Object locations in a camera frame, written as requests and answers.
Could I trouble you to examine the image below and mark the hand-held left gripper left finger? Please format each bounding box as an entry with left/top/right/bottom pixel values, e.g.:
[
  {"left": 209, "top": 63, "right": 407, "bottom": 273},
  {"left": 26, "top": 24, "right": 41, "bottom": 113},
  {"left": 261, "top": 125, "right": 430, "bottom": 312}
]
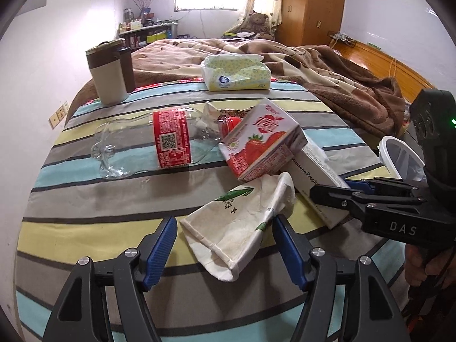
[{"left": 42, "top": 217, "right": 178, "bottom": 342}]

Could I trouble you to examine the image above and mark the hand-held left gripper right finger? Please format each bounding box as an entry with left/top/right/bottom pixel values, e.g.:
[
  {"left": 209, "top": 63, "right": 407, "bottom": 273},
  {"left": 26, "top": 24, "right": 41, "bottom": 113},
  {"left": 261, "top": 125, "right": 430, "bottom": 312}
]
[{"left": 272, "top": 215, "right": 405, "bottom": 342}]

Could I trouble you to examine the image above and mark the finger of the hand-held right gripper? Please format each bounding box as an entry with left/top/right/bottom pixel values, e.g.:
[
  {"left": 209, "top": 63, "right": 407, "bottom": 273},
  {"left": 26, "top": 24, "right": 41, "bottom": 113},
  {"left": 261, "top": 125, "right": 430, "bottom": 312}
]
[
  {"left": 309, "top": 184, "right": 425, "bottom": 218},
  {"left": 345, "top": 177, "right": 428, "bottom": 196}
]

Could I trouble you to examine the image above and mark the white medicine box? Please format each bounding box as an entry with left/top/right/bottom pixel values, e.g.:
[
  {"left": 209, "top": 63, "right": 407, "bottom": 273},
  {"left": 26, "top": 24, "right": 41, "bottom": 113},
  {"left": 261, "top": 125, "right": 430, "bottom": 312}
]
[{"left": 285, "top": 142, "right": 351, "bottom": 229}]

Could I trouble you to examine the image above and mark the clear plastic bin liner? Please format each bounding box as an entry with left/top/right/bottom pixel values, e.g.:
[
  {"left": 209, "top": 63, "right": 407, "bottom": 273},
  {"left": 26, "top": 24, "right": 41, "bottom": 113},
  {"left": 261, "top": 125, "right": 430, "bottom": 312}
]
[{"left": 385, "top": 141, "right": 426, "bottom": 180}]

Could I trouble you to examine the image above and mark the white round trash bin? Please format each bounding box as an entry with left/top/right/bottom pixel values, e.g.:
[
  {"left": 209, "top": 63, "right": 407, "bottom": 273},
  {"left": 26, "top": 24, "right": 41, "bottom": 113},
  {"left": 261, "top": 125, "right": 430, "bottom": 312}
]
[{"left": 378, "top": 136, "right": 426, "bottom": 182}]

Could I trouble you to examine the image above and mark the crushed white paper cup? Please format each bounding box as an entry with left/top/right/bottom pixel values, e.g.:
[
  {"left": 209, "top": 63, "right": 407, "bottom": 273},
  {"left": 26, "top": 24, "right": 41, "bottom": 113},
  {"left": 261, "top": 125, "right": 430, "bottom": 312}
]
[{"left": 180, "top": 172, "right": 296, "bottom": 282}]

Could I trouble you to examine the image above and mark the pink strawberry milk carton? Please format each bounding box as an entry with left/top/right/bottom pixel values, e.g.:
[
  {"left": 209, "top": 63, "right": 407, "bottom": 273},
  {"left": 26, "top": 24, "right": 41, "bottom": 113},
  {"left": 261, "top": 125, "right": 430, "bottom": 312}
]
[{"left": 218, "top": 97, "right": 308, "bottom": 182}]

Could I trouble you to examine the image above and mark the clear plastic bottle red label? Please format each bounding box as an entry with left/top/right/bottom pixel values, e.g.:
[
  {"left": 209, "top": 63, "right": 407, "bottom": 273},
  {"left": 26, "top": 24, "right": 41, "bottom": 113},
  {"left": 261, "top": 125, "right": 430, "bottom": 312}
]
[{"left": 91, "top": 109, "right": 246, "bottom": 180}]

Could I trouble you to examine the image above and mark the person's right hand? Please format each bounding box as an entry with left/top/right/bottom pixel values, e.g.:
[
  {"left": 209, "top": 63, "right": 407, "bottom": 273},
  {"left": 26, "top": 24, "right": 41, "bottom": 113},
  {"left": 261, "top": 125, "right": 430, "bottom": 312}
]
[{"left": 404, "top": 244, "right": 456, "bottom": 287}]

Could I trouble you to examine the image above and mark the striped bed sheet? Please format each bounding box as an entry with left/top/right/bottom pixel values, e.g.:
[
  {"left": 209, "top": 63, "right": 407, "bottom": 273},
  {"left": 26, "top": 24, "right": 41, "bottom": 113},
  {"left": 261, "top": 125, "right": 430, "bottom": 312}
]
[{"left": 16, "top": 78, "right": 407, "bottom": 342}]

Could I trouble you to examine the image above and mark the wooden bed headboard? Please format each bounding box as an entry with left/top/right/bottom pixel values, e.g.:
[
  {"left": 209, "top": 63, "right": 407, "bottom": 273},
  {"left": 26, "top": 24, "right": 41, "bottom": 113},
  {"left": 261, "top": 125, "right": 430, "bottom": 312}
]
[{"left": 333, "top": 39, "right": 437, "bottom": 91}]

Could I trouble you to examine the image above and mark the brown patterned blanket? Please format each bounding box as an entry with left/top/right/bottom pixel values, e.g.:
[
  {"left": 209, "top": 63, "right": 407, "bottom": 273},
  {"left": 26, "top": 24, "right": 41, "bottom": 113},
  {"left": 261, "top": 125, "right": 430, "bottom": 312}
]
[{"left": 130, "top": 38, "right": 407, "bottom": 139}]

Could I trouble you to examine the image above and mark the green soft tissue pack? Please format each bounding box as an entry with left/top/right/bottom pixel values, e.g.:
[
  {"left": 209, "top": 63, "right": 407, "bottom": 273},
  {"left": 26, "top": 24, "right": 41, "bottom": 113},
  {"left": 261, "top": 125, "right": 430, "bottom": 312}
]
[{"left": 200, "top": 53, "right": 271, "bottom": 91}]

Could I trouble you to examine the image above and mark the beige and brown thermos cup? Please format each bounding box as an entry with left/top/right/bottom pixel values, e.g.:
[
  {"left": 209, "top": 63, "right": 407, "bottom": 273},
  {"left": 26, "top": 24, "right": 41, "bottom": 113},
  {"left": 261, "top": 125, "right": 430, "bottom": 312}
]
[{"left": 85, "top": 40, "right": 136, "bottom": 106}]

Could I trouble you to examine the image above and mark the wooden wardrobe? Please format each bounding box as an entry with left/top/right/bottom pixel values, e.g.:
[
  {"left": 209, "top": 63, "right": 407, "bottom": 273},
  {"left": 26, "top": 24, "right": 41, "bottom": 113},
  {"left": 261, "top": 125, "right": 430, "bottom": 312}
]
[{"left": 276, "top": 0, "right": 348, "bottom": 47}]

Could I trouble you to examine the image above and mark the brown teddy bear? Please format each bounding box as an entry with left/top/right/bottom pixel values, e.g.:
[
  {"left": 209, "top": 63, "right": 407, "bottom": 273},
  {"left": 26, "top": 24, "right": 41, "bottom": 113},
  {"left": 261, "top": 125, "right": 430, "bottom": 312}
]
[{"left": 237, "top": 12, "right": 275, "bottom": 40}]

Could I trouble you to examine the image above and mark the cluttered shelf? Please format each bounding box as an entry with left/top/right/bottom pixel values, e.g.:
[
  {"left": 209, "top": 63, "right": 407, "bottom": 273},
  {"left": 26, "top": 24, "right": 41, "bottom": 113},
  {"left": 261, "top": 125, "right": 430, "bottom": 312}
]
[{"left": 119, "top": 21, "right": 179, "bottom": 50}]

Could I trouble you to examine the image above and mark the group of bottles and jars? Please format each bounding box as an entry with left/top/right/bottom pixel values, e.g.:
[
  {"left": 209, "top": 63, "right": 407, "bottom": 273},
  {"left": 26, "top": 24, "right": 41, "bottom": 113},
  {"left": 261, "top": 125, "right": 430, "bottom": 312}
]
[{"left": 119, "top": 7, "right": 157, "bottom": 32}]

